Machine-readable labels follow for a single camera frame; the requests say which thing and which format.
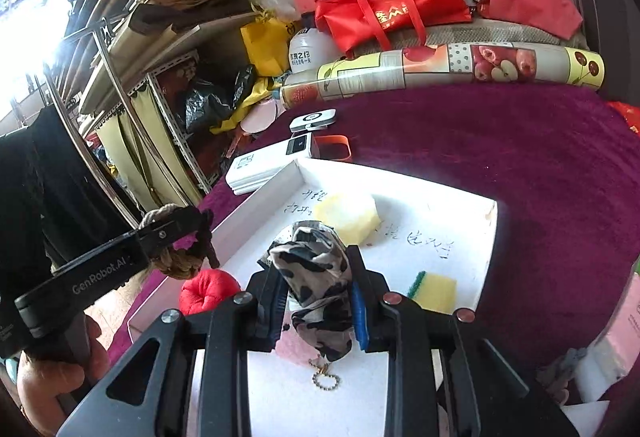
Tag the white plastic bottle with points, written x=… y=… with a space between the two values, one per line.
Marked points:
x=312 y=47

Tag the red plush toy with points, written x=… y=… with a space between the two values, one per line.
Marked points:
x=205 y=292

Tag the pink round lid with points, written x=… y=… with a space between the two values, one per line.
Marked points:
x=260 y=117

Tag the metal shelf rack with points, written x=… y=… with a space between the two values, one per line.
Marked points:
x=170 y=122

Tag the black plastic bag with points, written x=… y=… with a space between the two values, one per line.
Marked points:
x=210 y=102

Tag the yellow round sponge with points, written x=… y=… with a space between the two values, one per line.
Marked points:
x=347 y=217

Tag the white box tray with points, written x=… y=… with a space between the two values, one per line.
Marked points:
x=450 y=222

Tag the yellow bag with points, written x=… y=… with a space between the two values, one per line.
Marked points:
x=265 y=42

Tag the pink tissue pack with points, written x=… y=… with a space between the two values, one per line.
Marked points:
x=625 y=317

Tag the small white device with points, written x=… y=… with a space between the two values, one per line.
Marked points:
x=312 y=119

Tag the grey cloth item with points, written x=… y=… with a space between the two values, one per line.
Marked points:
x=562 y=369

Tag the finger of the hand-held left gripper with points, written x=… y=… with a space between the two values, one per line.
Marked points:
x=212 y=249
x=170 y=227

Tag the person's left forearm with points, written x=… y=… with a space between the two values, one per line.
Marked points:
x=50 y=192

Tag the yellow green sponge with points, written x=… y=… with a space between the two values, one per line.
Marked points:
x=435 y=292

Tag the pink soft pad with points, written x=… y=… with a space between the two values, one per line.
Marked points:
x=292 y=352

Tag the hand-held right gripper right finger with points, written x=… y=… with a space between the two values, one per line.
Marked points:
x=357 y=317

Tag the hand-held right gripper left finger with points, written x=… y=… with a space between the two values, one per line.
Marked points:
x=270 y=312

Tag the fruit print roll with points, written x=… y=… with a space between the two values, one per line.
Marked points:
x=450 y=62

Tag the red printed gift bag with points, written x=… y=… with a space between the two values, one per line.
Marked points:
x=627 y=114

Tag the white power bank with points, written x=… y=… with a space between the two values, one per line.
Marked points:
x=265 y=167

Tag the person's left hand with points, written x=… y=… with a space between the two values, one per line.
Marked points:
x=45 y=387

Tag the purple plush blanket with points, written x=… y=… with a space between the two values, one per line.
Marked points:
x=500 y=157

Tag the camouflage fabric pouch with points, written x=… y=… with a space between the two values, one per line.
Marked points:
x=315 y=302

